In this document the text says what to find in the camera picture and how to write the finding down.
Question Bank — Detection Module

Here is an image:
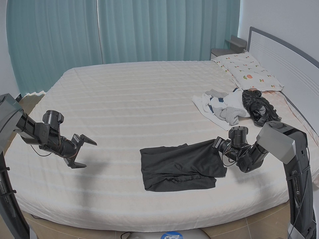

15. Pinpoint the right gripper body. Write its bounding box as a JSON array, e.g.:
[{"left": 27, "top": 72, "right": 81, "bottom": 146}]
[{"left": 213, "top": 137, "right": 230, "bottom": 154}]

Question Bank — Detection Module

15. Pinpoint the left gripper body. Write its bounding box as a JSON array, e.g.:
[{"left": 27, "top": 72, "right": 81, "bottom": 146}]
[{"left": 57, "top": 134, "right": 84, "bottom": 169}]

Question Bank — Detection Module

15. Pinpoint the black T-shirt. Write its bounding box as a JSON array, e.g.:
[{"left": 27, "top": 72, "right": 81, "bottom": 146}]
[{"left": 140, "top": 138, "right": 228, "bottom": 193}]

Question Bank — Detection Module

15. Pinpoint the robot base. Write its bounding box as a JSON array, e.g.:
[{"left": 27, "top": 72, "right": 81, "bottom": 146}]
[{"left": 130, "top": 229, "right": 213, "bottom": 239}]

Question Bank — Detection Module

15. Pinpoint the pile of clothes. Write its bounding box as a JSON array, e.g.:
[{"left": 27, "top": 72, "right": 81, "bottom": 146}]
[{"left": 192, "top": 89, "right": 251, "bottom": 131}]

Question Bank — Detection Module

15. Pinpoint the bed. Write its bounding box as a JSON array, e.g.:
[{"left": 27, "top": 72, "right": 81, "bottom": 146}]
[{"left": 5, "top": 26, "right": 319, "bottom": 233}]

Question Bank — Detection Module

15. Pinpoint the black garment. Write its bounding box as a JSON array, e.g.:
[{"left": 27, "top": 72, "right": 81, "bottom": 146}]
[{"left": 242, "top": 89, "right": 282, "bottom": 127}]

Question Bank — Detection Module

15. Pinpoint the white printed pillow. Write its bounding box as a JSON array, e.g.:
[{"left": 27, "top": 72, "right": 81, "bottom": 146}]
[{"left": 212, "top": 52, "right": 285, "bottom": 91}]

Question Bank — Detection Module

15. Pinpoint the grey bedside table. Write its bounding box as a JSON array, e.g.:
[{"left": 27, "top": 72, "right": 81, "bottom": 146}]
[{"left": 211, "top": 35, "right": 248, "bottom": 59}]

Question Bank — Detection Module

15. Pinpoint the blue-green curtain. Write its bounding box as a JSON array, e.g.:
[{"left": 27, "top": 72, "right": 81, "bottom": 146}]
[
  {"left": 6, "top": 0, "right": 104, "bottom": 97},
  {"left": 97, "top": 0, "right": 242, "bottom": 65}
]

